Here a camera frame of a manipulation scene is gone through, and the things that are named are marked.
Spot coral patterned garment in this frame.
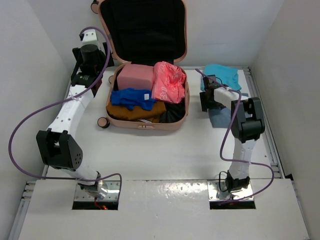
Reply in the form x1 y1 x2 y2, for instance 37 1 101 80
152 61 187 104

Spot pink toiletry box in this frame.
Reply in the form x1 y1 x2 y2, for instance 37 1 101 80
116 64 154 91

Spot brown shorts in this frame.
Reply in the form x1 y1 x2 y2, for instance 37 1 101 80
106 101 166 123

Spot blue shirt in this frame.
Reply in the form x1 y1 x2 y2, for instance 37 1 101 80
110 88 157 111

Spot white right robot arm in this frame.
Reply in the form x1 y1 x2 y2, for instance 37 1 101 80
199 75 265 193

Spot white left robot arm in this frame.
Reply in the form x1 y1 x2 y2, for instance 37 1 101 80
36 44 106 192

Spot turquoise folded shirt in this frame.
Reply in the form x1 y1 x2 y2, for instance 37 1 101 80
203 64 242 91

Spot grey folded garment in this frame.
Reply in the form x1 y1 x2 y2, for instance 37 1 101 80
207 92 250 129

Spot pink open suitcase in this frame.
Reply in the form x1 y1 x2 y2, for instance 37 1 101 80
91 0 190 131

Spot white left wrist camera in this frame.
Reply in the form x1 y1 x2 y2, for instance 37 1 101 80
79 29 100 47

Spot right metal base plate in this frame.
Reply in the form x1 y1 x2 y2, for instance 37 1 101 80
207 180 254 202

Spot metal base plate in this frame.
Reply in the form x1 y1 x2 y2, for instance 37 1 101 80
207 180 254 202
74 180 121 202

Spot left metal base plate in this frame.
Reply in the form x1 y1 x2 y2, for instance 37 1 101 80
74 180 121 202

